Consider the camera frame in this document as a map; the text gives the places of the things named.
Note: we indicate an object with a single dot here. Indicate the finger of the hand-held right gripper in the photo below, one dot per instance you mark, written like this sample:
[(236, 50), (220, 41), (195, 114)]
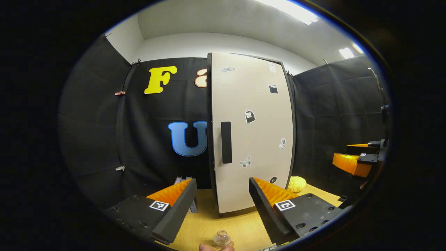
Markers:
[(362, 149), (367, 158)]

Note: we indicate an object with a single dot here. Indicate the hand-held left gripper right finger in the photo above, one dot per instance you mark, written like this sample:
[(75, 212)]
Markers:
[(268, 216)]

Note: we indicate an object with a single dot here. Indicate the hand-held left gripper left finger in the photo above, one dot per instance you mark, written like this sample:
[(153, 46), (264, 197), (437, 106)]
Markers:
[(177, 216)]

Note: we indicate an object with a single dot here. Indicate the small glass bottle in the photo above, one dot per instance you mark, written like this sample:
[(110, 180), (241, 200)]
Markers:
[(221, 238)]

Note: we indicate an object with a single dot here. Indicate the beige cabinet door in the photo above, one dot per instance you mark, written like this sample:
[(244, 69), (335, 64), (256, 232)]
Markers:
[(258, 146)]

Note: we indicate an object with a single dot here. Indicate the dark grey cabinet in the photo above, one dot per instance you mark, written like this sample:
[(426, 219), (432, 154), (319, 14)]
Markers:
[(209, 139)]

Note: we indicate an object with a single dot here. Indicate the yellow lumpy sponge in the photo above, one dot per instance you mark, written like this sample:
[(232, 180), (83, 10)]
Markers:
[(297, 184)]

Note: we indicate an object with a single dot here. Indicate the small ceiling light panel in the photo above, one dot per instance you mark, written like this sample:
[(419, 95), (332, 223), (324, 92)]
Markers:
[(346, 53)]

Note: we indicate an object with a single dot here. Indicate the black backdrop cloth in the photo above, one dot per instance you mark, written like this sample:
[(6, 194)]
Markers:
[(104, 132)]

